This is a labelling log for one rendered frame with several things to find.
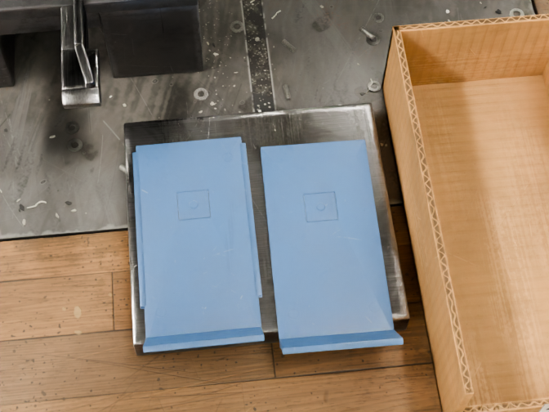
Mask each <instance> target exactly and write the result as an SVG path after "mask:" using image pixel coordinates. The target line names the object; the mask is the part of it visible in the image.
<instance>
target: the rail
mask: <svg viewBox="0 0 549 412"><path fill-rule="evenodd" d="M84 10H85V8H84V4H83V0H74V46H76V45H78V44H83V45H84V47H85V48H86V49H89V44H88V21H87V15H86V12H85V11H84ZM84 12H85V17H86V19H85V18H84ZM84 19H85V20H84ZM84 21H86V23H85V22H84ZM84 24H86V25H85V26H86V28H85V29H86V34H85V29H84V27H85V26H84ZM85 35H86V37H85ZM85 40H86V41H85ZM85 42H86V43H85Z"/></svg>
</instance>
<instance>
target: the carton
mask: <svg viewBox="0 0 549 412"><path fill-rule="evenodd" d="M382 92H383V96H384V101H385V106H386V114H387V118H388V123H389V128H390V133H391V140H392V145H393V150H394V155H395V162H396V167H397V172H398V177H399V184H400V189H401V194H402V199H403V203H404V211H405V216H406V221H407V225H408V233H409V238H410V243H411V247H412V251H413V260H414V265H415V269H416V273H417V282H418V287H419V291H420V295H421V300H422V309H423V313H424V317H425V322H426V331H427V335H428V339H429V344H430V349H431V357H432V361H433V366H434V371H435V379H436V383H437V388H438V393H439V398H440V405H441V410H442V412H549V14H542V15H531V16H512V17H501V18H490V19H480V20H460V21H450V22H439V23H428V24H418V25H397V26H393V27H392V31H391V40H390V45H389V49H388V54H387V58H386V68H385V72H384V77H383V81H382Z"/></svg>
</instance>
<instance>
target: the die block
mask: <svg viewBox="0 0 549 412"><path fill-rule="evenodd" d="M86 15H87V21H88V28H98V27H101V26H102V29H103V32H104V36H105V43H106V46H107V51H108V54H109V61H110V65H111V69H112V72H113V76H114V78H127V77H137V76H148V75H158V74H178V73H188V72H199V71H203V70H204V67H203V49H202V39H201V29H200V19H199V5H195V6H184V7H164V8H153V9H142V10H131V11H111V12H100V13H89V14H86ZM56 30H60V16H47V17H36V18H25V19H14V20H0V87H13V86H14V84H15V36H16V34H23V33H34V32H45V31H56Z"/></svg>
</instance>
